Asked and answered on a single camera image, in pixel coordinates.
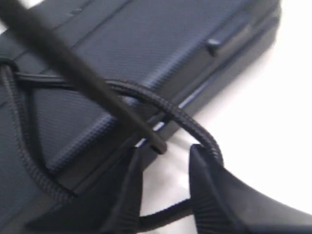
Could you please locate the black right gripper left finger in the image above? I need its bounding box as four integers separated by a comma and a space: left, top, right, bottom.
25, 147, 143, 234

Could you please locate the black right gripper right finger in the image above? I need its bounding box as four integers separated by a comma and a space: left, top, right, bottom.
189, 144, 312, 234

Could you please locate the black plastic carry case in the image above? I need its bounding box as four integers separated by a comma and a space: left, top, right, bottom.
0, 0, 283, 234

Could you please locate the black cord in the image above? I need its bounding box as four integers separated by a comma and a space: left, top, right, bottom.
0, 0, 225, 227

